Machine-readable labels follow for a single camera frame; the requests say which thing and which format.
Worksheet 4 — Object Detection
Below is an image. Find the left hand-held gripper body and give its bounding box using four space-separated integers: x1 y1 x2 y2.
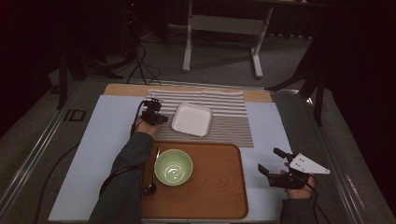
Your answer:
139 104 161 126

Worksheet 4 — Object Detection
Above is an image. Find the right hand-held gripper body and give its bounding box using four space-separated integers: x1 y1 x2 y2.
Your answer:
268 152 331 190

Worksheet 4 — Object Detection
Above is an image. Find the white square plate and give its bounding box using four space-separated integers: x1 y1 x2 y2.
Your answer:
171 102 213 138

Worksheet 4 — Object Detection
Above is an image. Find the green ceramic bowl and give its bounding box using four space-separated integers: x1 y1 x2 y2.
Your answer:
153 148 194 187

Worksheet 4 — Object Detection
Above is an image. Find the wooden tray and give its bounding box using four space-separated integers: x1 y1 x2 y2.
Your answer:
141 141 249 220

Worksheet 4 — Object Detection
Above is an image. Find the metal spoon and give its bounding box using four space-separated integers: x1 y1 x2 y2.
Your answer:
143 146 162 196

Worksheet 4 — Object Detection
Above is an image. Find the person's left hand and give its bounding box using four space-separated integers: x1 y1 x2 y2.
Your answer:
134 119 163 139

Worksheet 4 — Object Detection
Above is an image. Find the person's right hand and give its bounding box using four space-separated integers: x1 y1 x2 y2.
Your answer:
279 161 316 200

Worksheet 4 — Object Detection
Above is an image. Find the striped woven placemat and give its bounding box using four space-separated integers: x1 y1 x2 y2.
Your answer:
146 89 255 148

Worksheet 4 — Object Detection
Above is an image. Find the pale blue table sheet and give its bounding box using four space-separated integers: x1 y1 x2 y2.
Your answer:
48 93 293 222

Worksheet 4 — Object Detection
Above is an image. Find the black metal stand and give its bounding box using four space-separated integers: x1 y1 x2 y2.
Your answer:
264 40 327 127
56 50 125 110

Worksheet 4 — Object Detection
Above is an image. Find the metal floor rail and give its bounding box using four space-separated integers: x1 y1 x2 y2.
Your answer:
306 96 367 224
0 79 86 216

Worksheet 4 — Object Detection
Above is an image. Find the right hand-held gripper cable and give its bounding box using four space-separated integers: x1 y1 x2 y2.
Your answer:
306 181 332 224

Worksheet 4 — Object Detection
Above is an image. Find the hand-held gripper cable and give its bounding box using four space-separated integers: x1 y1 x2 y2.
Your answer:
98 100 148 198
306 181 332 224

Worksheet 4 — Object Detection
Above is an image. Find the bundle of black cables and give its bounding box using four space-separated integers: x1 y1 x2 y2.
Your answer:
125 41 163 87

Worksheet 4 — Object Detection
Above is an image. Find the left hand-held gripper cable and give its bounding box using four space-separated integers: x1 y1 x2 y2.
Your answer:
98 100 148 198

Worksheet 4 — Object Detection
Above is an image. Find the black floor bracket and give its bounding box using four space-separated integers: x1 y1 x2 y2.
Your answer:
64 108 87 122

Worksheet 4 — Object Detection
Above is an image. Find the white metal table frame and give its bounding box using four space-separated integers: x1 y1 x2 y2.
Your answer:
181 0 275 79

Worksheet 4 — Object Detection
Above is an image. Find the black floor cable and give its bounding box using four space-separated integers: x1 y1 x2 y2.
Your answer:
33 141 81 224

